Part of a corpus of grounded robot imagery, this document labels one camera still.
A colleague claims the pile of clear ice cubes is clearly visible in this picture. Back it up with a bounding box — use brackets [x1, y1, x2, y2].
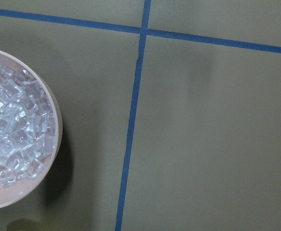
[0, 65, 56, 188]

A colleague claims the pink bowl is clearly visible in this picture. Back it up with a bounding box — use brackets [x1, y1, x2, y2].
[0, 51, 63, 208]

